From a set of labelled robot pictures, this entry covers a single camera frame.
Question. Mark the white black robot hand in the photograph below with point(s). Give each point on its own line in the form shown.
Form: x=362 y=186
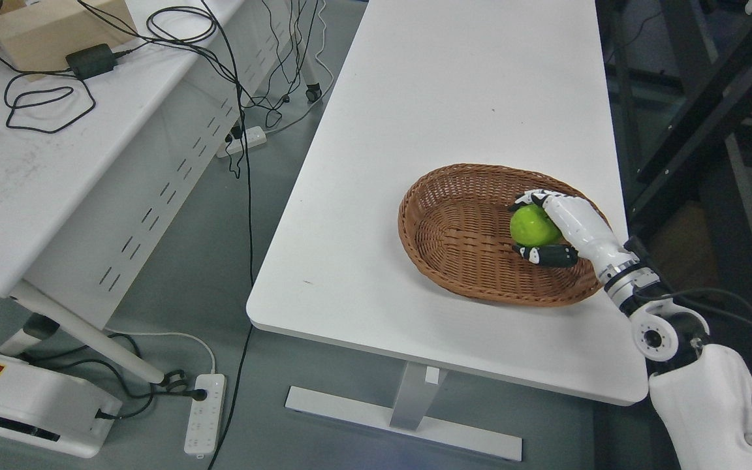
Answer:
x=585 y=236

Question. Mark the green apple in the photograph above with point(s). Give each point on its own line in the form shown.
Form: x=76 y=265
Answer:
x=530 y=226

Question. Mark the white robot base unit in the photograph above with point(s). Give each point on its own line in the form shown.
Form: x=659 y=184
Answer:
x=53 y=410

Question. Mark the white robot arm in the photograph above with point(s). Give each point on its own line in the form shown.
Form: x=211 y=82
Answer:
x=701 y=391

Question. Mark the black metal shelf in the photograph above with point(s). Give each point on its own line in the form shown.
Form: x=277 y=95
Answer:
x=680 y=80

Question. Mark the brown wicker basket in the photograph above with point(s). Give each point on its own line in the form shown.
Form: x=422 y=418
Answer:
x=454 y=224

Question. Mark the white standing desk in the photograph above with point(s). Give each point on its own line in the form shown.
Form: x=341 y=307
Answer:
x=427 y=84

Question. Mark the white power strip far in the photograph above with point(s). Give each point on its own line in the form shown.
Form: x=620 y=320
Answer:
x=235 y=144

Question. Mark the white power strip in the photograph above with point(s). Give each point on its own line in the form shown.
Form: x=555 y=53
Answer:
x=203 y=427
x=235 y=144

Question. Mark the white power strip near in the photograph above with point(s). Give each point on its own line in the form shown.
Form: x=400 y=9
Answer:
x=203 y=427

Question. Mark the white folding table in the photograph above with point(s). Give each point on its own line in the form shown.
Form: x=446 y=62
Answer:
x=82 y=209

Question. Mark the black power adapter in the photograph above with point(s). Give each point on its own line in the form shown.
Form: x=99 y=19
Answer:
x=92 y=61

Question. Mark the cardboard box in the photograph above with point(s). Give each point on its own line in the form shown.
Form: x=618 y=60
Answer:
x=40 y=36

